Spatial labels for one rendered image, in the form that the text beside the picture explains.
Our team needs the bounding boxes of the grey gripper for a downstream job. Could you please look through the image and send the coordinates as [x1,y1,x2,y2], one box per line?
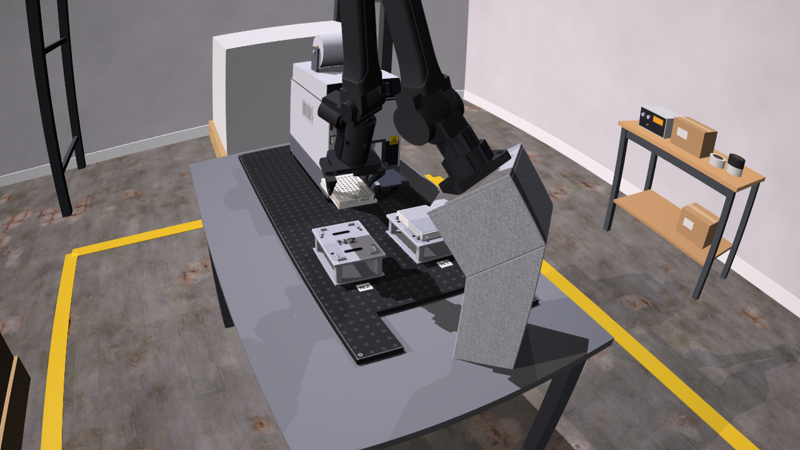
[319,137,386,196]

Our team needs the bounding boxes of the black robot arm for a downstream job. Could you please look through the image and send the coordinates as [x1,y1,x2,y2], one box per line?
[317,0,511,195]

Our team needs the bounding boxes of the white foil roll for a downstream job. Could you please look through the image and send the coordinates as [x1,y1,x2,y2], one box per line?
[312,32,344,68]

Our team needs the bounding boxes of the white well plate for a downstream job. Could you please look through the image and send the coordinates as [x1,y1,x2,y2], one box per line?
[321,174,378,209]
[396,211,441,241]

